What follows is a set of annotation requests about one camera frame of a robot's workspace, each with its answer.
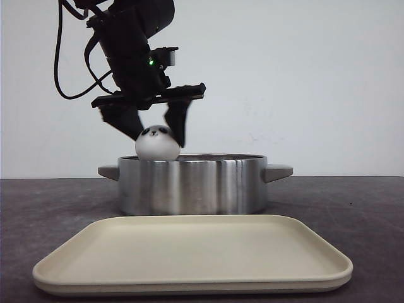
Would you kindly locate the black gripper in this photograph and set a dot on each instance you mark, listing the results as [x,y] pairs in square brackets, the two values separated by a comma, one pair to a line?
[125,45]

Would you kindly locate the panda bun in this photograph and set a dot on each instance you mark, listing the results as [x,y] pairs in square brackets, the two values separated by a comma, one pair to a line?
[157,143]

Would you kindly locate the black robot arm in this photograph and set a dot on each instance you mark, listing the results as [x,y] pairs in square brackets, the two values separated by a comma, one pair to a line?
[161,12]

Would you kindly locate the stainless steel steamer pot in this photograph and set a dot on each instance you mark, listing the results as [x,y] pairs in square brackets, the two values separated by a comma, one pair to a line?
[194,184]

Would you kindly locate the cream rectangular serving tray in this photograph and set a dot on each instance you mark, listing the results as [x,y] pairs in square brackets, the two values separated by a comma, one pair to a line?
[195,254]

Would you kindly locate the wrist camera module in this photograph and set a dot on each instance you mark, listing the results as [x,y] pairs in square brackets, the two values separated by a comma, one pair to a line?
[162,57]

